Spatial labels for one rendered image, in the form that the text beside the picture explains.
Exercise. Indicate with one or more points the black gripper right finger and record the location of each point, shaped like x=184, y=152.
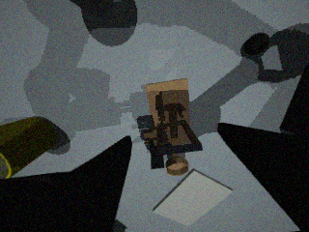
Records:
x=280, y=163

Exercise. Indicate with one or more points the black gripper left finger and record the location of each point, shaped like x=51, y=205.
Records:
x=88, y=196

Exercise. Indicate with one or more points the yellow cylindrical cup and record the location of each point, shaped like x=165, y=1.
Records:
x=23, y=141

